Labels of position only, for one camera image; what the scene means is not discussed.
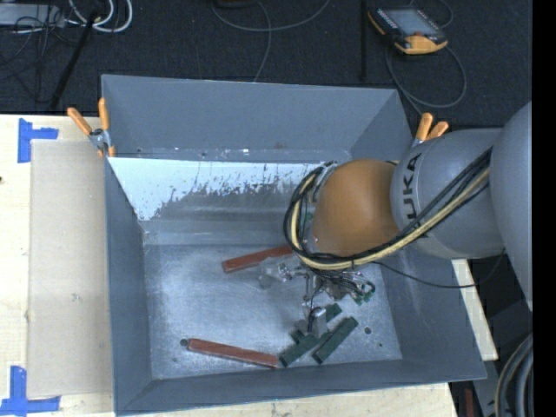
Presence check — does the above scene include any pale wood board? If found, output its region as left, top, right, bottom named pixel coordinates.
left=26, top=139, right=116, bottom=400

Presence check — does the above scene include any red-brown flat block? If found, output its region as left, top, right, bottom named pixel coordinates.
left=222, top=244, right=295, bottom=275
left=186, top=337, right=280, bottom=370

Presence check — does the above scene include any grey metal bin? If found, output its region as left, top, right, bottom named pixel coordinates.
left=100, top=74, right=488, bottom=416

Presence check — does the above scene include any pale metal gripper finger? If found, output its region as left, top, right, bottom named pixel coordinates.
left=301, top=303, right=328, bottom=339
left=259, top=260, right=295, bottom=289

